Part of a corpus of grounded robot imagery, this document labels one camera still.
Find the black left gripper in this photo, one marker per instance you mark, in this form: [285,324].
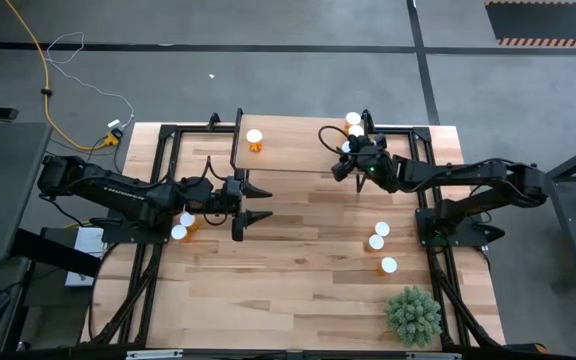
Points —
[230,197]

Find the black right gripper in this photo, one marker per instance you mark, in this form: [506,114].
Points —
[375,167]

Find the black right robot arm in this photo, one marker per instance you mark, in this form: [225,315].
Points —
[468,172]

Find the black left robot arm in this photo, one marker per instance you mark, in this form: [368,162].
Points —
[118,192]

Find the yellow power plug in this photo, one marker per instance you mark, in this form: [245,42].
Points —
[112,138]

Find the white power adapter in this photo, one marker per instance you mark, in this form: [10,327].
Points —
[114,123]

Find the green potted plant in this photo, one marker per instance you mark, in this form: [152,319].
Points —
[413,316]

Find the black desk base beam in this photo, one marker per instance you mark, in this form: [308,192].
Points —
[53,252]

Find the black mat hazard stripe edge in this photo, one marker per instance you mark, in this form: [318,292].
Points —
[543,20]

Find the grey side desk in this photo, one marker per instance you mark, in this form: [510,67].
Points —
[3,190]

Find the wooden shelf black metal frame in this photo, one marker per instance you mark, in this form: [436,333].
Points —
[298,150]

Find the black aluminium table frame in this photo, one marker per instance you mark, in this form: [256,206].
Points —
[168,132]

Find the silver metal bracket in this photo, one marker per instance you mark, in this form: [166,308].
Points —
[153,354]
[433,356]

